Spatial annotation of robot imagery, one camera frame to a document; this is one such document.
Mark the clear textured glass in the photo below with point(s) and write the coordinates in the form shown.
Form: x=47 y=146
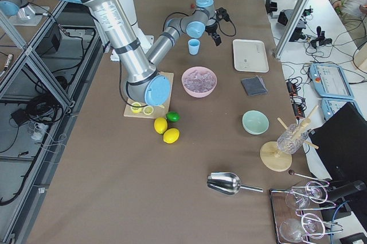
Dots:
x=289 y=144

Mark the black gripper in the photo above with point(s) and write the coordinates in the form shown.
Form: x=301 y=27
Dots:
x=211 y=28

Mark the cream rabbit tray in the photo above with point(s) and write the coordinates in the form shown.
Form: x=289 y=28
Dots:
x=250 y=56

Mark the wine glass rack tray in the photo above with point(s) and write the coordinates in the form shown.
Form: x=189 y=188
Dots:
x=296 y=213

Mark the grey folded cloth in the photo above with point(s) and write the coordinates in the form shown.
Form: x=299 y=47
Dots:
x=254 y=86

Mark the whole yellow lemon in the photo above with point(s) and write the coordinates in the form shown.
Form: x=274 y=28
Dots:
x=171 y=135
x=160 y=125

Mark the mint green bowl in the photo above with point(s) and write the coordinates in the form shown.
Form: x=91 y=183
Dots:
x=255 y=122

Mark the aluminium frame post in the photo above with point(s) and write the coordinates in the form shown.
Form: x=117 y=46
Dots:
x=289 y=28

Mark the green lime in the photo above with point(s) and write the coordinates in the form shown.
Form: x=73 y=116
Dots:
x=173 y=116

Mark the pink bowl of ice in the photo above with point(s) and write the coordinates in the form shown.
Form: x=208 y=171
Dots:
x=199 y=81

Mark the wooden cup tree stand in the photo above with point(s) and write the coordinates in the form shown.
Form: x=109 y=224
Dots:
x=276 y=160

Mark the steel ice scoop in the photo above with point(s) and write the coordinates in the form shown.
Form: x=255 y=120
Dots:
x=228 y=183

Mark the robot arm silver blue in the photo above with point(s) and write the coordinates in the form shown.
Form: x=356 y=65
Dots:
x=145 y=83

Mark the wooden cutting board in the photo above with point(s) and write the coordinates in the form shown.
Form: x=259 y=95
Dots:
x=158 y=95

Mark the lemon half slice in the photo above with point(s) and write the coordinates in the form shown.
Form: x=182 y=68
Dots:
x=148 y=110
x=135 y=107

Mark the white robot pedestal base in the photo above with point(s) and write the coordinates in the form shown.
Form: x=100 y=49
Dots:
x=129 y=10

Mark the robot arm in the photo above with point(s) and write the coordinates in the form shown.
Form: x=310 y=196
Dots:
x=20 y=8

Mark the blue teach pendant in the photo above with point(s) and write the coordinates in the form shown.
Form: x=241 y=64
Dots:
x=330 y=106
x=329 y=81

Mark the light blue plastic cup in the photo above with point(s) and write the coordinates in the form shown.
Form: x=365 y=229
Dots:
x=193 y=46

